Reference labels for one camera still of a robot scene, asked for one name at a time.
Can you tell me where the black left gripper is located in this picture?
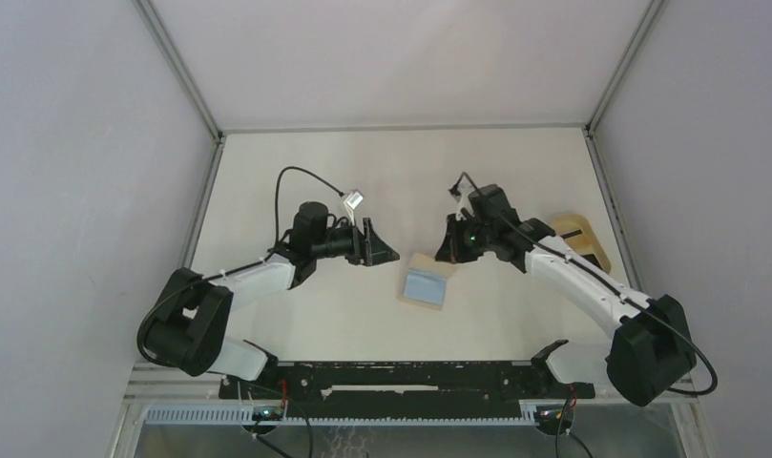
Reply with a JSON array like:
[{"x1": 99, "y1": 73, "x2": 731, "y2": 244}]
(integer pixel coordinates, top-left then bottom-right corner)
[{"x1": 311, "y1": 218, "x2": 398, "y2": 267}]

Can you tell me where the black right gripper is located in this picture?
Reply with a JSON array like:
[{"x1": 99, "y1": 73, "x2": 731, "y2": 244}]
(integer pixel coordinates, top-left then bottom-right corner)
[{"x1": 438, "y1": 212, "x2": 496, "y2": 263}]

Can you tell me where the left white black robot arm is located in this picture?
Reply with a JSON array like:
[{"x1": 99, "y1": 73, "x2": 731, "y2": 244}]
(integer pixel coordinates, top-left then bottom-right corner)
[{"x1": 136, "y1": 201, "x2": 400, "y2": 398}]

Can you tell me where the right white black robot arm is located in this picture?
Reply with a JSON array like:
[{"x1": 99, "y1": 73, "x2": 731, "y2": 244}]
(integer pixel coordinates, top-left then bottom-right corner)
[{"x1": 435, "y1": 214, "x2": 697, "y2": 406}]

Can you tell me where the tan wooden tray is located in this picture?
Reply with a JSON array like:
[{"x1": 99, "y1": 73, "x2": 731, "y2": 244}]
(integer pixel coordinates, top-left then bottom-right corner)
[{"x1": 550, "y1": 213, "x2": 612, "y2": 274}]

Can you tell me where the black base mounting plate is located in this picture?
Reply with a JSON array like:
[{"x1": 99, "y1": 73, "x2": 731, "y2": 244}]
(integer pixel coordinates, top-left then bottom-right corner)
[{"x1": 218, "y1": 361, "x2": 595, "y2": 419}]

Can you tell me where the right green controller board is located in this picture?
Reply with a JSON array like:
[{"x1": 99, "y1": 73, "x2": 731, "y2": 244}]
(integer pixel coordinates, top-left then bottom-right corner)
[{"x1": 534, "y1": 409, "x2": 574, "y2": 423}]

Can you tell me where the green controller board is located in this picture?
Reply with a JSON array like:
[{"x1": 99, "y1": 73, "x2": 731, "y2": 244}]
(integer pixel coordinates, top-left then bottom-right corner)
[
  {"x1": 534, "y1": 409, "x2": 574, "y2": 423},
  {"x1": 252, "y1": 407, "x2": 284, "y2": 423}
]

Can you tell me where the left green controller board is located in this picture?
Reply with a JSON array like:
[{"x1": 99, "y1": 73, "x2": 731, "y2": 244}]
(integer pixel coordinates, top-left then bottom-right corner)
[{"x1": 252, "y1": 407, "x2": 284, "y2": 423}]

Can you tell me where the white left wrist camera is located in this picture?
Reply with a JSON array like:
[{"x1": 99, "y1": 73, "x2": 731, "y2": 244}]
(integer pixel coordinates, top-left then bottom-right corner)
[{"x1": 341, "y1": 189, "x2": 365, "y2": 225}]

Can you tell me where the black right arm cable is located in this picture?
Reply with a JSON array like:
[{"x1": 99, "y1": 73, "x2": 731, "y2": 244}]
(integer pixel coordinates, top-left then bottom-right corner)
[{"x1": 449, "y1": 172, "x2": 720, "y2": 398}]

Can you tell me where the black left camera cable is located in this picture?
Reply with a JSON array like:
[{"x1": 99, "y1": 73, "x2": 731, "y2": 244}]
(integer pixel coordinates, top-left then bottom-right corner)
[{"x1": 272, "y1": 166, "x2": 345, "y2": 244}]

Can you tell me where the back aluminium frame rail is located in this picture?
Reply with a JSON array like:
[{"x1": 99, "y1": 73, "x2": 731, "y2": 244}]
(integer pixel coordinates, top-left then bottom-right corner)
[{"x1": 221, "y1": 122, "x2": 587, "y2": 136}]

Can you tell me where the white cable duct strip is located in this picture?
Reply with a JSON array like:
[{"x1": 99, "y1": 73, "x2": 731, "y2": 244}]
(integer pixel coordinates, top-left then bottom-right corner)
[{"x1": 144, "y1": 405, "x2": 538, "y2": 427}]

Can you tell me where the right aluminium frame post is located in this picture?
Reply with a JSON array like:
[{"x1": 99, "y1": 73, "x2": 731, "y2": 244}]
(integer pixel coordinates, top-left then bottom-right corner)
[{"x1": 584, "y1": 0, "x2": 669, "y2": 136}]

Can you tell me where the aluminium frame post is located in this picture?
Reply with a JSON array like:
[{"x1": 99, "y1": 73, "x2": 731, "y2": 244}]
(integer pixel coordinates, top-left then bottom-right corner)
[
  {"x1": 584, "y1": 0, "x2": 669, "y2": 136},
  {"x1": 132, "y1": 0, "x2": 223, "y2": 143}
]

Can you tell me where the left aluminium frame post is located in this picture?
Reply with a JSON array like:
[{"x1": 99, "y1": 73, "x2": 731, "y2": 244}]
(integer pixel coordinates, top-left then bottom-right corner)
[{"x1": 132, "y1": 0, "x2": 223, "y2": 143}]

